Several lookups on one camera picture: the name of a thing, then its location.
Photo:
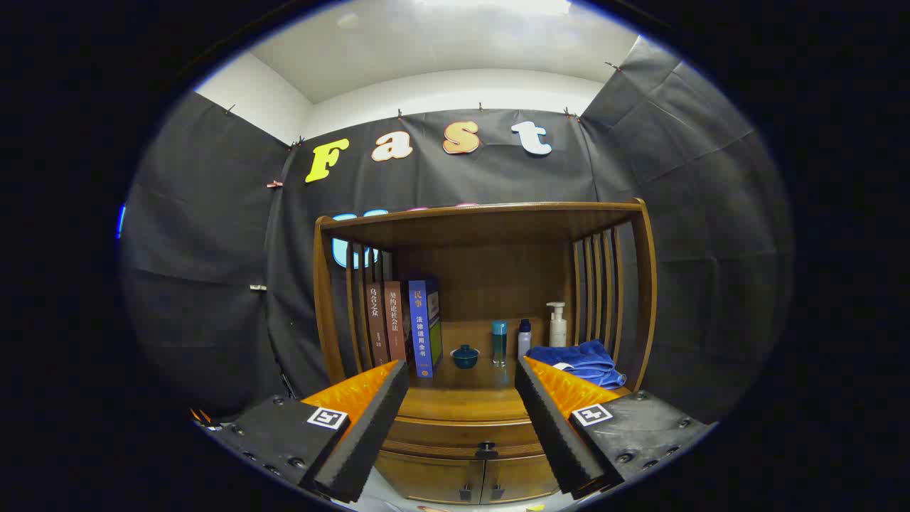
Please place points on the teal glass bottle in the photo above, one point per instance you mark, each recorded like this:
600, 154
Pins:
500, 345

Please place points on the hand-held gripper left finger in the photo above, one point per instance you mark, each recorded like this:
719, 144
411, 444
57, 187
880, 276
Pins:
370, 434

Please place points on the dark blue lidded teacup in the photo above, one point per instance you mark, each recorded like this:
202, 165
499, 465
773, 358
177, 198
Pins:
466, 358

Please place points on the wooden drawer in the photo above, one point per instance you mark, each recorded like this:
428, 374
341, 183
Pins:
441, 432

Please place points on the dark brown book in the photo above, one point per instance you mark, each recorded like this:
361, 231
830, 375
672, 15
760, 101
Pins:
377, 327

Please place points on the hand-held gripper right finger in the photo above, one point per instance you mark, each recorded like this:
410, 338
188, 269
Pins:
558, 434

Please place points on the wooden countertop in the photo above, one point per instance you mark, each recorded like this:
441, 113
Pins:
462, 402

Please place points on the wooden cabinet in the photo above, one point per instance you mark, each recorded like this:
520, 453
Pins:
490, 277

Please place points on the white pump bottle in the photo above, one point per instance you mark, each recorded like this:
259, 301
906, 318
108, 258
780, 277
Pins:
557, 331

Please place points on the reddish brown book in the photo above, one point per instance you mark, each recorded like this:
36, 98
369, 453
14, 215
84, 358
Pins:
395, 320

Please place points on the thick blue book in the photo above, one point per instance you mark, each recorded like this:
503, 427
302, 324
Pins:
419, 327

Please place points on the wooden cabinet door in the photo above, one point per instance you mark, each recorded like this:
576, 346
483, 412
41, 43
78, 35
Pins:
522, 478
434, 476

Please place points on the white bottle with blue cap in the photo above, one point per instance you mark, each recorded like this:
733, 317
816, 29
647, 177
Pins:
524, 343

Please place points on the folded blue towel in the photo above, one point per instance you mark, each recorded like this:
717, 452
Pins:
583, 363

